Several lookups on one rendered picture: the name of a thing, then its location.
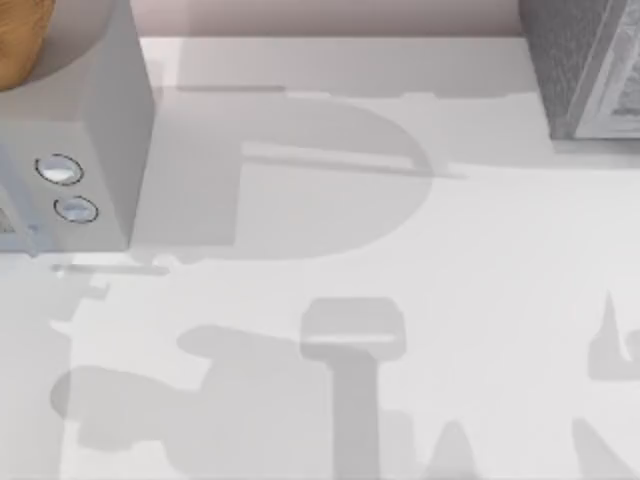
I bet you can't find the pale microwave oven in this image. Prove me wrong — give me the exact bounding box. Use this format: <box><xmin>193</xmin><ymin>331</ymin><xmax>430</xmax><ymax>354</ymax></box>
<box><xmin>0</xmin><ymin>0</ymin><xmax>156</xmax><ymax>259</ymax></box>

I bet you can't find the small microwave knob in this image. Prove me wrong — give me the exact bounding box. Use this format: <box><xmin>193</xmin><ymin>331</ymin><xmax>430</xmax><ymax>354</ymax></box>
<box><xmin>52</xmin><ymin>195</ymin><xmax>100</xmax><ymax>225</ymax></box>

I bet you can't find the large microwave knob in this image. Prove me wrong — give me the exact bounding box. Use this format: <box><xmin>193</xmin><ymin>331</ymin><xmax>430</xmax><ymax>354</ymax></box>
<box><xmin>34</xmin><ymin>153</ymin><xmax>85</xmax><ymax>187</ymax></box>

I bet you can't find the grey cabinet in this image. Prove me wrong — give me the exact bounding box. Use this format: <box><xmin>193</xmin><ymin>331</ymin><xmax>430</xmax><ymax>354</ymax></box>
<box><xmin>517</xmin><ymin>0</ymin><xmax>640</xmax><ymax>142</ymax></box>

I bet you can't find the brown wooden bowl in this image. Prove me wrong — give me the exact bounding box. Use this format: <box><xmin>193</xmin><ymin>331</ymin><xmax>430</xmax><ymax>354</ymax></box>
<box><xmin>0</xmin><ymin>0</ymin><xmax>57</xmax><ymax>93</ymax></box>

